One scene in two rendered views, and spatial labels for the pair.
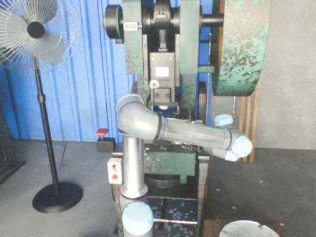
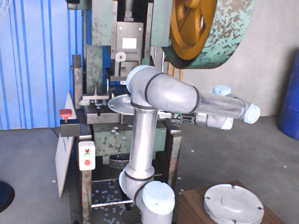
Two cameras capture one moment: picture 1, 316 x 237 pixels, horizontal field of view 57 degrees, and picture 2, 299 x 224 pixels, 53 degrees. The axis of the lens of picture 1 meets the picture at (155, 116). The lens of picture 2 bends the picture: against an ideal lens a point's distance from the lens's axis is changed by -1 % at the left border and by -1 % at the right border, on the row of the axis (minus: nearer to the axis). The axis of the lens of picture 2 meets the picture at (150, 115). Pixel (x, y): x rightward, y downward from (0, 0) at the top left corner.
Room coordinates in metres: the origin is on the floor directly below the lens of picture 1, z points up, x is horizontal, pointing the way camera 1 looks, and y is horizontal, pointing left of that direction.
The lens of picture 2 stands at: (0.14, 0.50, 1.36)
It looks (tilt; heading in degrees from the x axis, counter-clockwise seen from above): 24 degrees down; 334
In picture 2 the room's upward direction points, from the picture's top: 5 degrees clockwise
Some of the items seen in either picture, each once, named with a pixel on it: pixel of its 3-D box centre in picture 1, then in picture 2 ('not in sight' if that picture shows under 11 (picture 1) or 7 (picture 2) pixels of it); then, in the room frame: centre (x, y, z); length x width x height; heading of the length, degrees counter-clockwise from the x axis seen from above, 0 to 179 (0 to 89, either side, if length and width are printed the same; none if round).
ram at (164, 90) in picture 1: (163, 74); (127, 46); (1.64, -0.05, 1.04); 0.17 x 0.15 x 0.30; 172
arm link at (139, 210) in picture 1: (137, 223); (156, 203); (0.91, 0.08, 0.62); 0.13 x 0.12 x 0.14; 10
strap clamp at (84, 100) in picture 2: not in sight; (94, 94); (1.70, 0.11, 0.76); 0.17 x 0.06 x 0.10; 82
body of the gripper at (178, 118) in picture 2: (195, 142); (184, 115); (1.21, -0.18, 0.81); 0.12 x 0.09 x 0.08; 44
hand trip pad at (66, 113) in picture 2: (102, 136); (66, 118); (1.50, 0.30, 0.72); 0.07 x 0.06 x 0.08; 172
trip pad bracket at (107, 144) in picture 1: (107, 152); (70, 136); (1.50, 0.28, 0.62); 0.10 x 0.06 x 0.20; 82
